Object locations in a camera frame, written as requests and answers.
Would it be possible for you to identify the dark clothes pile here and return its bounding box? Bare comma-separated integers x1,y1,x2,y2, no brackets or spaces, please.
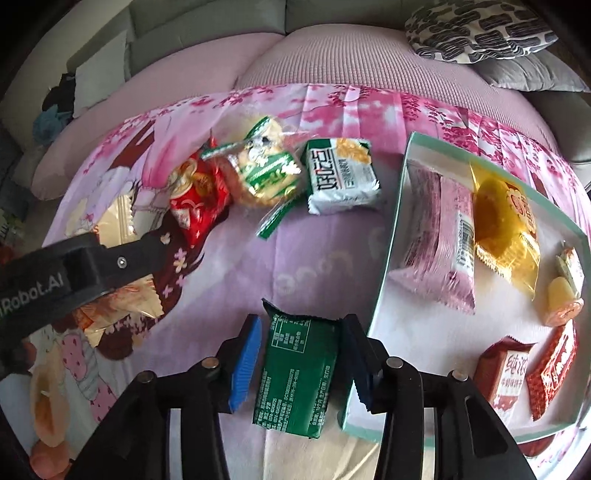
32,73,76,146

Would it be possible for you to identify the yellow soft bread packet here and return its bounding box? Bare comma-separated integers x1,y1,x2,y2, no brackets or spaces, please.
470,163,541,298

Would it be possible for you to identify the small yellow candy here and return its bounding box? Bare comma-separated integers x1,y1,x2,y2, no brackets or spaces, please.
543,276,584,327

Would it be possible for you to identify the orange cream biscuit packet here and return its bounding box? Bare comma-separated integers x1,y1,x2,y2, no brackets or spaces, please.
73,193,163,348

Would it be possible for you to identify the white pale cushion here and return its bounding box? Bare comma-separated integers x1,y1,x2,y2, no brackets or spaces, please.
73,31,129,119

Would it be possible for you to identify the red white milk biscuit packet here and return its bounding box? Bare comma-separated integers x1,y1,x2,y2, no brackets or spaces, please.
473,336,534,426

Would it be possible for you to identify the pink cartoon printed blanket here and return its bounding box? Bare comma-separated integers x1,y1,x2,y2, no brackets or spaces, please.
0,82,591,480

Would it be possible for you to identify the white green Korean snack packet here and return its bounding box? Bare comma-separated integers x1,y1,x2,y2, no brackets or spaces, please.
304,137,381,216

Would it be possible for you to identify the grey cushion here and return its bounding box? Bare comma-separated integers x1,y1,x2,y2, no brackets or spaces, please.
472,50,590,93

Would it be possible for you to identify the black white patterned cushion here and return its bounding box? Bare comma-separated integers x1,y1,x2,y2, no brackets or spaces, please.
405,1,558,65

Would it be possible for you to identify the grey green sofa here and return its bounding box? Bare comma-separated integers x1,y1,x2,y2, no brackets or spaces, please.
1,1,590,182

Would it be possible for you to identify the green cow rice cracker packet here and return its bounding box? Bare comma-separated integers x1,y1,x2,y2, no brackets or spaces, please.
201,115,311,239

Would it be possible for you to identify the red gold patterned snack packet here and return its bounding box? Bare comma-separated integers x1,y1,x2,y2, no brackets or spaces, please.
526,320,578,421

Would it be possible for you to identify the pink wafer snack packet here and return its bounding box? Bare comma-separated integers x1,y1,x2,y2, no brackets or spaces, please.
388,161,476,315

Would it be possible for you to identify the pink sofa seat cover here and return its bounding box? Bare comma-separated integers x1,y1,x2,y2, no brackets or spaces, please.
31,23,562,202

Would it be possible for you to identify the white teal-rimmed tray box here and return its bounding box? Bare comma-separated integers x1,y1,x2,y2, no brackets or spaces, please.
341,132,590,443

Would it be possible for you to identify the red lucky candy packet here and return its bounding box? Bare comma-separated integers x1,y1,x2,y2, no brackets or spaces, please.
169,136,231,248

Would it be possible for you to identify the dark green snack packet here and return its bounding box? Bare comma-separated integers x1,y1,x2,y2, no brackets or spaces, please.
252,300,339,439

